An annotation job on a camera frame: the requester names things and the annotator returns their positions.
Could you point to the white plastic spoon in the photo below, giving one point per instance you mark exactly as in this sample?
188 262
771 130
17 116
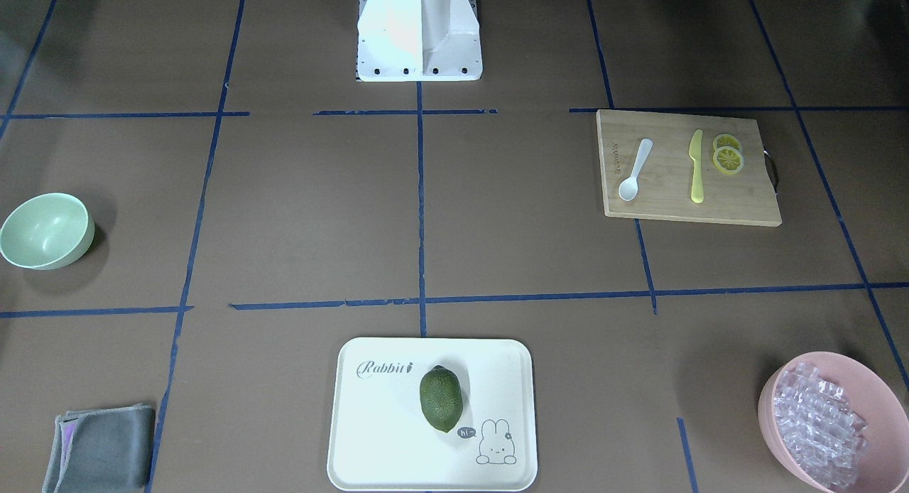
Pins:
628 189

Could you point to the light green bowl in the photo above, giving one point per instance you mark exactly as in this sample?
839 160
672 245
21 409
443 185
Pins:
47 232

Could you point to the pink bowl with ice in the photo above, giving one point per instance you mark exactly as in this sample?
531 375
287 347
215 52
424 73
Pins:
834 424

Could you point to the green avocado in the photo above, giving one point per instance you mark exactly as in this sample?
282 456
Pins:
441 398

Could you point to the white rabbit tray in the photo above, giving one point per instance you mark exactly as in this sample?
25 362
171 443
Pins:
380 440

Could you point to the bamboo cutting board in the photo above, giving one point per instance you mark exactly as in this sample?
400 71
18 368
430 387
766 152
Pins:
747 198

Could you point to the yellow plastic knife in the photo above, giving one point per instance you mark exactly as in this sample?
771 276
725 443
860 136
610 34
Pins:
695 155

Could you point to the upper lemon slice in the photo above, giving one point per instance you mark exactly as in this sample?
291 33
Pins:
727 140

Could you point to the lemon slice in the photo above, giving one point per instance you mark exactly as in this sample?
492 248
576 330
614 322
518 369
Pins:
728 160
727 140

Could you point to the lower lemon slice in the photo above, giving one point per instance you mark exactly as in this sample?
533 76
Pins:
728 160

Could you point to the grey folded cloth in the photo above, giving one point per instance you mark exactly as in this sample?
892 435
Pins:
101 450

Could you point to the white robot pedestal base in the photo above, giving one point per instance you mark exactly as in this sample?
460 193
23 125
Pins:
418 41

